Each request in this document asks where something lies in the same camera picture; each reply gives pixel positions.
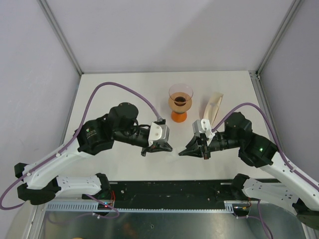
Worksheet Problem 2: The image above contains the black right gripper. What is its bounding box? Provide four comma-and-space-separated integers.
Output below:
179, 131, 242, 160

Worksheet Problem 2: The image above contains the cream coffee filter holder stack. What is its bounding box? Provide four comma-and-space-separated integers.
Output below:
203, 92, 223, 126

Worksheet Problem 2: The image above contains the clear pink plastic dripper cone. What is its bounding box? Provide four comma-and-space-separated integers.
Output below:
168, 83, 193, 113

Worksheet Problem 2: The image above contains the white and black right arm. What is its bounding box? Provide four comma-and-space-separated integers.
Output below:
179, 112, 319, 230

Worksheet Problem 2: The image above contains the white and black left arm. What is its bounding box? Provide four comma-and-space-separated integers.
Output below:
14, 103, 172, 205

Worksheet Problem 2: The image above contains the wooden and orange dripper stand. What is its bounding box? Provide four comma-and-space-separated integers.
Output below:
168, 97, 192, 123

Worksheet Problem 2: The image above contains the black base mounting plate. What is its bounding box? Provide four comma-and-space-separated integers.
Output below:
82, 178, 261, 210

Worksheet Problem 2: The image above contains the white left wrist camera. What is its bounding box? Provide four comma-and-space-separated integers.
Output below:
148, 122, 169, 146

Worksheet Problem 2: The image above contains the aluminium frame rail front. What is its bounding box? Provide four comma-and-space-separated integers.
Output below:
36, 181, 308, 203

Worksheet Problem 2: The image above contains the grey slotted cable duct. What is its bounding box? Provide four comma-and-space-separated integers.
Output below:
46, 201, 249, 214

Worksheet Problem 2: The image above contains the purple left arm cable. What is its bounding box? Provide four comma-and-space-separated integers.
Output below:
0, 82, 166, 210

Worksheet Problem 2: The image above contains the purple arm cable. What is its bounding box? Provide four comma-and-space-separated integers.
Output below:
213, 102, 319, 190
0, 82, 166, 210

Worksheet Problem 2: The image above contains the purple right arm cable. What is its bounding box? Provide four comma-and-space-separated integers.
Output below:
213, 102, 319, 190

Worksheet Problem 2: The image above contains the aluminium right corner post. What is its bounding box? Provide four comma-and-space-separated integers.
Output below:
255, 0, 305, 76

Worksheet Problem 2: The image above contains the aluminium corner post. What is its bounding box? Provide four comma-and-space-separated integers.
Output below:
255, 0, 305, 76
37, 0, 83, 76

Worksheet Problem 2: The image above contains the aluminium left corner post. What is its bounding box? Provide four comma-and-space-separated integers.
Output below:
37, 0, 83, 76

